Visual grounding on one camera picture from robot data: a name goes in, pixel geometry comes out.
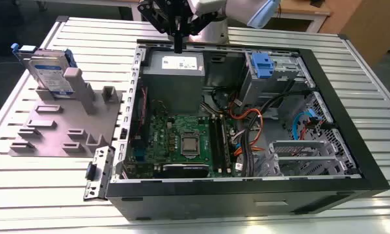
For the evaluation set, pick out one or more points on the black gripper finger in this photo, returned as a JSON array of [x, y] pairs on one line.
[[182, 41], [177, 41]]

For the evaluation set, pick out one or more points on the hard disk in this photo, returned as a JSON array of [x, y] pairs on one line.
[[48, 73]]

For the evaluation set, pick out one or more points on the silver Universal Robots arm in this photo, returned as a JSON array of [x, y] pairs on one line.
[[214, 31]]

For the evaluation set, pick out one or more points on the metal disk bay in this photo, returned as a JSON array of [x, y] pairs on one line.
[[298, 158]]

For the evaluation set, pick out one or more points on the grey power supply unit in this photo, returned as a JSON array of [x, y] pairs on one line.
[[172, 90]]

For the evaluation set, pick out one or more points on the blue plastic drive latch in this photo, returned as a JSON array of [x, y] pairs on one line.
[[262, 65]]

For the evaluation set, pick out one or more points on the metal optical drive cage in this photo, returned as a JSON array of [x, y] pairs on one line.
[[257, 90]]

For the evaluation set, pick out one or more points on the green motherboard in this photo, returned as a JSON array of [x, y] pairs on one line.
[[162, 126]]

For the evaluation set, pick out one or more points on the silver CPU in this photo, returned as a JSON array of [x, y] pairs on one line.
[[190, 144]]

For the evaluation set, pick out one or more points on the black RAM slot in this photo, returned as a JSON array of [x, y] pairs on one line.
[[217, 143], [225, 143]]

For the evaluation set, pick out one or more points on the grey parts rack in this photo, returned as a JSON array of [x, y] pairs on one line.
[[71, 122]]

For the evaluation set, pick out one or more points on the CPU socket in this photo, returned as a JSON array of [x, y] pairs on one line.
[[190, 157]]

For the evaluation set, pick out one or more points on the black graphics card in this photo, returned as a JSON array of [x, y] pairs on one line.
[[181, 170]]

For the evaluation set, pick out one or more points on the brown wooden cabinet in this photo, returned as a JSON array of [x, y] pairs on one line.
[[370, 29]]

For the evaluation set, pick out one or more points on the black open PC case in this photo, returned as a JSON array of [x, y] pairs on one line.
[[214, 200]]

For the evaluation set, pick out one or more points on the hinged metal slot bracket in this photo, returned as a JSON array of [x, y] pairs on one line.
[[102, 156]]

